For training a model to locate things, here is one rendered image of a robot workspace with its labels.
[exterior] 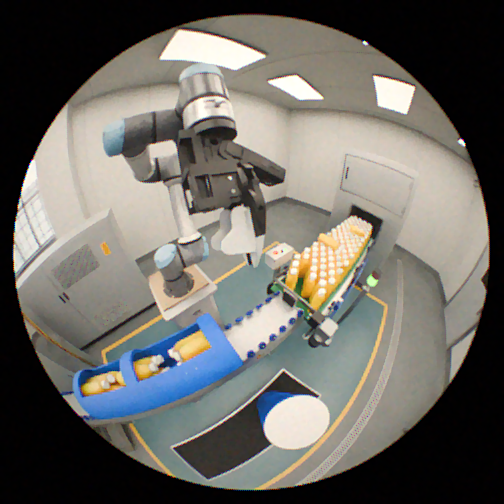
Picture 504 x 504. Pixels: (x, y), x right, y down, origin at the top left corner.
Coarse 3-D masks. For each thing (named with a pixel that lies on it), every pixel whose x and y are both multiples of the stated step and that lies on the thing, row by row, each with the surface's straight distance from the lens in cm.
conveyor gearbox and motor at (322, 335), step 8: (328, 320) 110; (320, 328) 106; (328, 328) 108; (336, 328) 110; (312, 336) 123; (320, 336) 113; (328, 336) 107; (312, 344) 130; (320, 344) 129; (328, 344) 126
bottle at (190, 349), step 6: (198, 336) 63; (204, 336) 62; (186, 342) 64; (192, 342) 62; (198, 342) 62; (204, 342) 61; (180, 348) 64; (186, 348) 62; (192, 348) 62; (198, 348) 62; (204, 348) 62; (180, 354) 65; (186, 354) 63; (192, 354) 63; (198, 354) 64
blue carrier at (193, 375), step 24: (216, 336) 57; (120, 360) 75; (168, 360) 88; (192, 360) 58; (216, 360) 58; (240, 360) 62; (144, 384) 66; (168, 384) 63; (192, 384) 63; (96, 408) 92; (120, 408) 82; (144, 408) 78
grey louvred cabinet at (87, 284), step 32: (96, 224) 174; (64, 256) 198; (96, 256) 187; (128, 256) 206; (32, 288) 246; (64, 288) 221; (96, 288) 211; (128, 288) 211; (64, 320) 262; (96, 320) 250; (128, 320) 258
